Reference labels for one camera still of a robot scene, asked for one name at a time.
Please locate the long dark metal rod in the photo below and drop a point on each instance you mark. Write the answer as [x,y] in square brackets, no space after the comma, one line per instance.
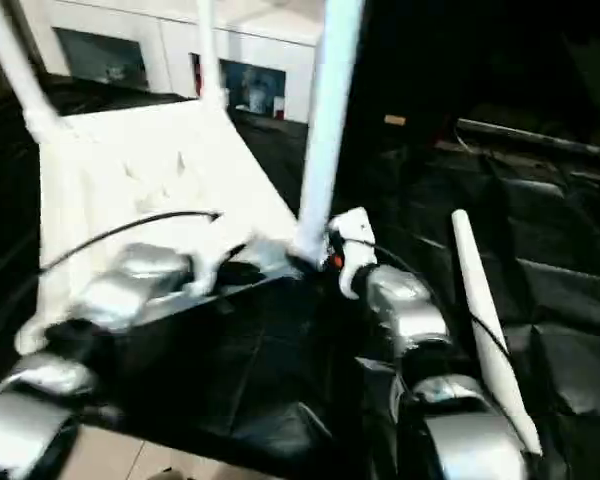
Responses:
[540,135]

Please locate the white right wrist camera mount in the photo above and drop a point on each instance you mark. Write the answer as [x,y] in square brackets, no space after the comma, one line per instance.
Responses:
[355,230]

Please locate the white cabinet with glass doors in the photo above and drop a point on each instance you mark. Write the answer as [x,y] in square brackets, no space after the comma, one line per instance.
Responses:
[280,55]

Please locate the white plastic table leg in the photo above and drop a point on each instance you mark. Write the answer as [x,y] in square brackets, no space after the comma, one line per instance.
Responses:
[25,90]
[485,300]
[330,125]
[211,50]

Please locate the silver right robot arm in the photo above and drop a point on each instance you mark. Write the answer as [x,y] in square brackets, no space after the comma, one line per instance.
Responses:
[405,305]

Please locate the black table mat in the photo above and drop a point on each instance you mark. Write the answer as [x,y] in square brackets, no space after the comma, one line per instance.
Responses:
[230,360]

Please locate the grey robot foot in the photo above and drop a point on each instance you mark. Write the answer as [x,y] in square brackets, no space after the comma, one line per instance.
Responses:
[164,474]

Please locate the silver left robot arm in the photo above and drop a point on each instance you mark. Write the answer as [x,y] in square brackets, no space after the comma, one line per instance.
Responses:
[130,285]

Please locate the white plastic table top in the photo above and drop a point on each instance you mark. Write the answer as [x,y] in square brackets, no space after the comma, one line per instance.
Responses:
[130,150]

